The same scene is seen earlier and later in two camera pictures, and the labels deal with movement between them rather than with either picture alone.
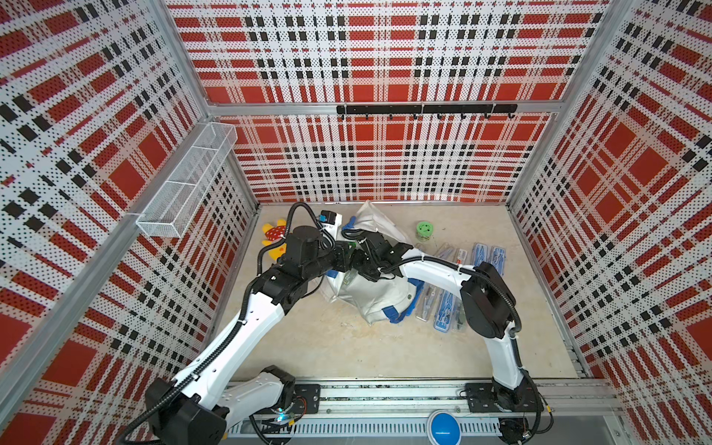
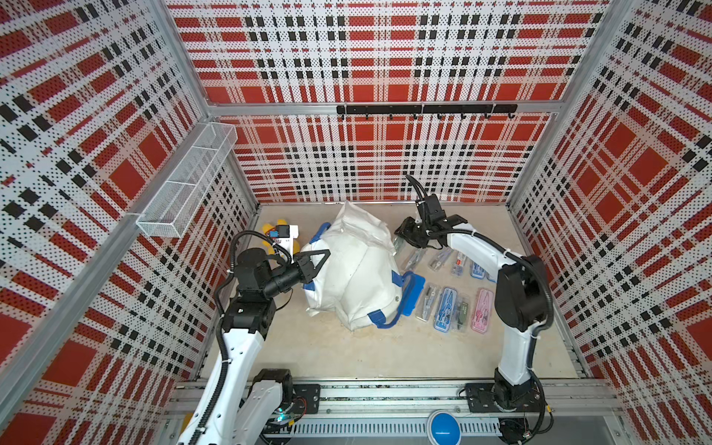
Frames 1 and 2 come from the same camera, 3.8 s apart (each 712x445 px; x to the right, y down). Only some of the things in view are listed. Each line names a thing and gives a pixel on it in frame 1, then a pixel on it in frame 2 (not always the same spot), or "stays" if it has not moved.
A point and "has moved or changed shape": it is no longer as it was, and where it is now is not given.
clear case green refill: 459,320 stays
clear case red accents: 461,256 stays
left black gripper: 343,253 to 309,271
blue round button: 443,428 stays
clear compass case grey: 445,251 stays
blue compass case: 444,311 stays
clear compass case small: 429,301 stays
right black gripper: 357,256 to 403,231
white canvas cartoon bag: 375,300 has moved or changed shape
